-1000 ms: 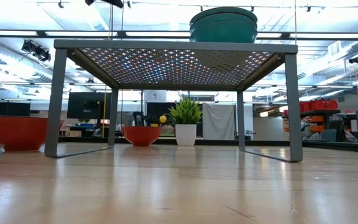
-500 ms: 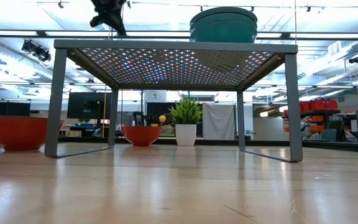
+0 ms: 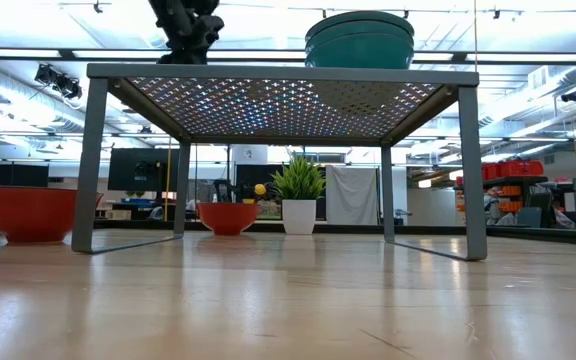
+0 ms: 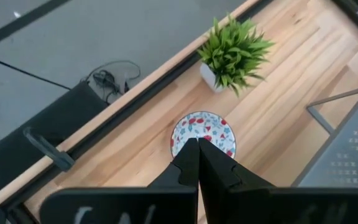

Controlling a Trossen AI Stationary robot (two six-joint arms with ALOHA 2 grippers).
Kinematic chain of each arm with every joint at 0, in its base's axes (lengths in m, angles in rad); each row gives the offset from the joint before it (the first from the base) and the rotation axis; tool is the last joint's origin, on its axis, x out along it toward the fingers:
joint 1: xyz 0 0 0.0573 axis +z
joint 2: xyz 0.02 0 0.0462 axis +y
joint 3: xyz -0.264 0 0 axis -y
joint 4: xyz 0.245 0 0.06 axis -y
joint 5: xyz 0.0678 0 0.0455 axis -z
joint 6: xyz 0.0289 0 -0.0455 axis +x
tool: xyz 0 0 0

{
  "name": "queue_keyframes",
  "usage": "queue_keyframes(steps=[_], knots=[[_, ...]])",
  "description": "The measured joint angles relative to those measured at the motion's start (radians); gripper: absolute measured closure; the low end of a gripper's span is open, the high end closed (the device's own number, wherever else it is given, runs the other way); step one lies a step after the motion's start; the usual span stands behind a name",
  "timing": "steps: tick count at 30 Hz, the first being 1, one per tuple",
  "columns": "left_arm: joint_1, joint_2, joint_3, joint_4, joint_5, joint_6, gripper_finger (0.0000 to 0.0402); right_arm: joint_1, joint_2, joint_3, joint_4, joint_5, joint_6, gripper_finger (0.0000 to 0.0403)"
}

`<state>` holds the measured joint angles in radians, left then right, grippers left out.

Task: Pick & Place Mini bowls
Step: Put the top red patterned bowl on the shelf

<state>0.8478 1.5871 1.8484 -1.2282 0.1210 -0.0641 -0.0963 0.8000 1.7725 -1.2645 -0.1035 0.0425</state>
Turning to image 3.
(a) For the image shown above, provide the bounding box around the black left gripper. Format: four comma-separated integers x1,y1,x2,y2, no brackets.
148,0,225,65

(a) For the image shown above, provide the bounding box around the teal bowl patterned inside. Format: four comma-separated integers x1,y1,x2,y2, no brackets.
305,9,415,36
304,19,415,49
305,32,414,70

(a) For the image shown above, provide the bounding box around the red bowl floral inside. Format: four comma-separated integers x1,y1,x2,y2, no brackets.
193,200,262,237
0,185,105,245

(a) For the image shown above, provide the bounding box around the grey perforated metal shelf riser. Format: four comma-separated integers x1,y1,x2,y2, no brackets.
70,62,489,262

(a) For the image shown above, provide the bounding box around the black ceiling spotlight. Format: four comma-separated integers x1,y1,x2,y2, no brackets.
56,77,84,101
34,63,59,87

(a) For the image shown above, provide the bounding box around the black computer monitor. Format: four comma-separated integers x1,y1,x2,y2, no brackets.
107,147,179,193

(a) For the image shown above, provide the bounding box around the black partition panel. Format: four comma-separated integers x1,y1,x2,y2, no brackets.
235,163,284,207

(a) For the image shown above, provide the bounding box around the yellow vertical pole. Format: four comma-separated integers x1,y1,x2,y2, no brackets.
163,137,173,222

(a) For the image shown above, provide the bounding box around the artificial green plant white pot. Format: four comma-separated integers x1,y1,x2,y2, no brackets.
270,153,327,236

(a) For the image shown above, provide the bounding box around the white hanging cloth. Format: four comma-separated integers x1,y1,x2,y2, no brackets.
325,164,380,226

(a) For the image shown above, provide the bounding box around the black shelving rack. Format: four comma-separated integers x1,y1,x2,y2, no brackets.
455,174,576,229

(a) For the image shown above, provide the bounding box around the grey blue chair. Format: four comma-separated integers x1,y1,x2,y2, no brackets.
517,206,543,229

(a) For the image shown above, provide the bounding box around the black aluminium table frame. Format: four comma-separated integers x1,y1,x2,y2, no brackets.
0,215,576,247

